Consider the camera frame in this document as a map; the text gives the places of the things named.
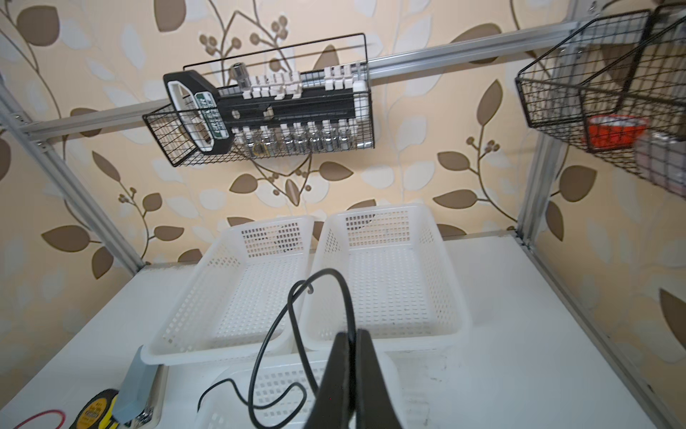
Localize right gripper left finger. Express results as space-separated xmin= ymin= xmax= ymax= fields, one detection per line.
xmin=304 ymin=332 xmax=354 ymax=429

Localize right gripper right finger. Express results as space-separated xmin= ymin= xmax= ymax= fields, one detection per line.
xmin=355 ymin=329 xmax=402 ymax=429

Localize black cable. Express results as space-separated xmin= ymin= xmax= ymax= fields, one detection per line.
xmin=197 ymin=267 xmax=358 ymax=429

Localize white basket front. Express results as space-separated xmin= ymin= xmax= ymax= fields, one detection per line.
xmin=193 ymin=352 xmax=409 ymax=428

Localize white basket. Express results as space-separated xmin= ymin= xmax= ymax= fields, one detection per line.
xmin=193 ymin=352 xmax=409 ymax=428
xmin=312 ymin=204 xmax=473 ymax=352
xmin=141 ymin=216 xmax=314 ymax=366

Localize white basket back right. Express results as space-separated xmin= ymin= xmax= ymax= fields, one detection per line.
xmin=312 ymin=204 xmax=473 ymax=352

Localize white basket back left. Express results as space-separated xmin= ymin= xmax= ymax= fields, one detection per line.
xmin=141 ymin=216 xmax=314 ymax=366

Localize grey blue stapler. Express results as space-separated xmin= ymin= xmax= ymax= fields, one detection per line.
xmin=113 ymin=347 xmax=168 ymax=429

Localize yellow black tape measure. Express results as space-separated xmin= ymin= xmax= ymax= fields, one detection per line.
xmin=69 ymin=389 xmax=120 ymax=429

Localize black socket holder tool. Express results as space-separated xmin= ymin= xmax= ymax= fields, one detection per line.
xmin=164 ymin=62 xmax=374 ymax=159

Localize aluminium frame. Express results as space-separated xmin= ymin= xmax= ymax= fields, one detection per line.
xmin=0 ymin=0 xmax=686 ymax=429

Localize black wire basket back wall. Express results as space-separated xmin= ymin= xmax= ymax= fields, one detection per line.
xmin=142 ymin=33 xmax=375 ymax=167

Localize black wire basket wall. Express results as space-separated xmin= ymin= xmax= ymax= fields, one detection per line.
xmin=514 ymin=2 xmax=685 ymax=197
xmin=142 ymin=33 xmax=375 ymax=167

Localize red object in wire basket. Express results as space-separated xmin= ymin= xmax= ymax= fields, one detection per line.
xmin=588 ymin=114 xmax=648 ymax=150

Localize black wire basket right wall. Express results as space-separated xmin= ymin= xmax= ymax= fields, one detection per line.
xmin=514 ymin=2 xmax=685 ymax=197

